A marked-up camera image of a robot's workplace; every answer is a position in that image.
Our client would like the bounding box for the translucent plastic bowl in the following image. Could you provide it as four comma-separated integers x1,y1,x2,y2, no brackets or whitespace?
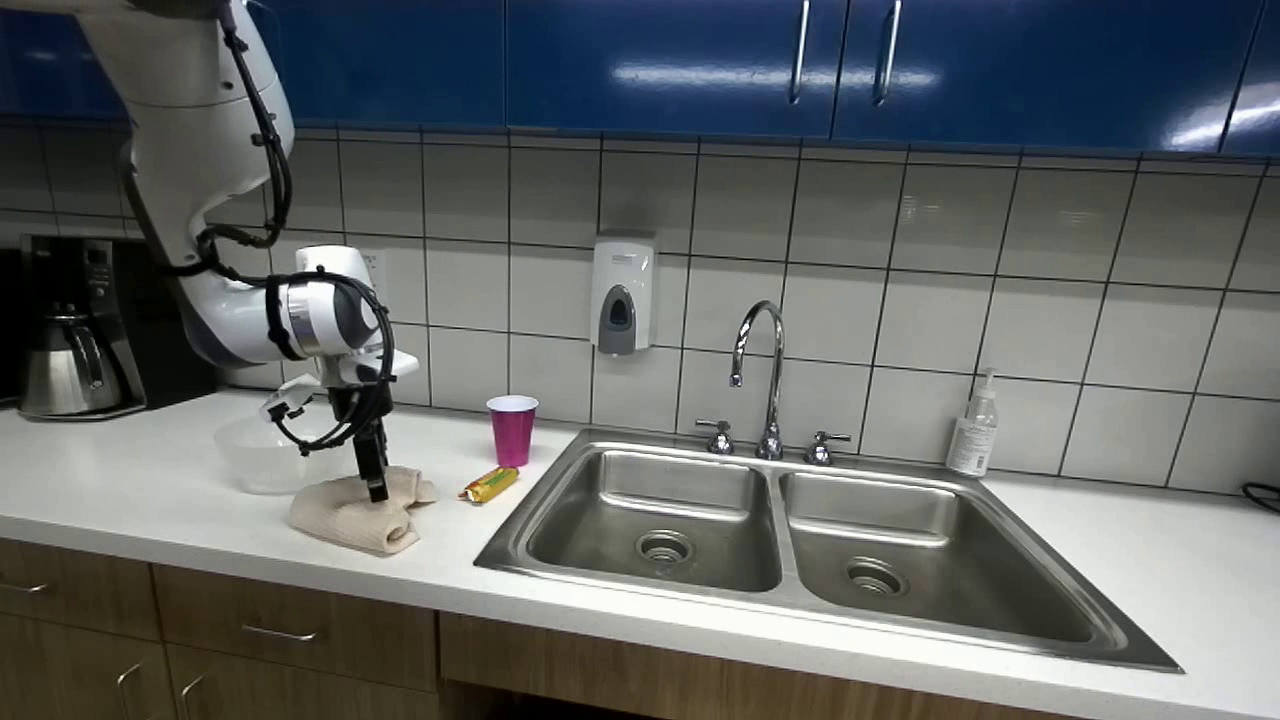
212,409,321,502

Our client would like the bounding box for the silver coffee carafe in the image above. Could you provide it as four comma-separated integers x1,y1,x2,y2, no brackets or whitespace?
17,310,136,425

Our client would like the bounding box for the stainless steel double sink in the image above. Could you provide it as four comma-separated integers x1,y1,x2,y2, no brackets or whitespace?
471,425,1188,677

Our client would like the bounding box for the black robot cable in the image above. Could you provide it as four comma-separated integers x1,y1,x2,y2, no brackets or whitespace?
122,0,400,462

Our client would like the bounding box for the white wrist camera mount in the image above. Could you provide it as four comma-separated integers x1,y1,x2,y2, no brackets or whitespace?
270,350,424,422

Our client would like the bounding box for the chrome faucet spout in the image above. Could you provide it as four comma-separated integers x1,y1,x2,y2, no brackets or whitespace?
725,298,793,464

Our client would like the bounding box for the yellow orange packet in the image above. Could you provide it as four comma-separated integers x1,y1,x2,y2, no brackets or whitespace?
455,464,523,514

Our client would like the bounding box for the wooden lower cabinet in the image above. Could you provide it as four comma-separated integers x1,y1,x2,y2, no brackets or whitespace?
0,537,1083,720

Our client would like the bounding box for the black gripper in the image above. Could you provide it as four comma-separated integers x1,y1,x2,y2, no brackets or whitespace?
325,377,400,507

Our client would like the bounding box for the silver cabinet door handle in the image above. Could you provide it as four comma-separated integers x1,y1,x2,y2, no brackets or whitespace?
783,0,817,107
869,0,907,113

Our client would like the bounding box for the black coffee machine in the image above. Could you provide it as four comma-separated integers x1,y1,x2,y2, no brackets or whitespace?
13,234,217,425

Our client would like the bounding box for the chrome faucet handle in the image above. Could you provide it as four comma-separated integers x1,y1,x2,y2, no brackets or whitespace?
693,416,742,462
801,428,857,467

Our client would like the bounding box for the blue upper cabinet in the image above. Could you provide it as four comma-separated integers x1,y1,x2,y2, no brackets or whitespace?
0,0,1280,169

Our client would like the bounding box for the white wall soap dispenser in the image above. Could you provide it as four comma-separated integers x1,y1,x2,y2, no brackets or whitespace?
588,234,659,362

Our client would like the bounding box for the clear soap bottle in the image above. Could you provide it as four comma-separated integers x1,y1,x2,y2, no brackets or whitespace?
939,369,1004,483

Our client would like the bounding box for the pink plastic cup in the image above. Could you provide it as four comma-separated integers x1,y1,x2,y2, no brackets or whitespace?
485,391,543,474

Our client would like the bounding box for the beige towel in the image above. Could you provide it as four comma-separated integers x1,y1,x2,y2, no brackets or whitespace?
280,462,441,562

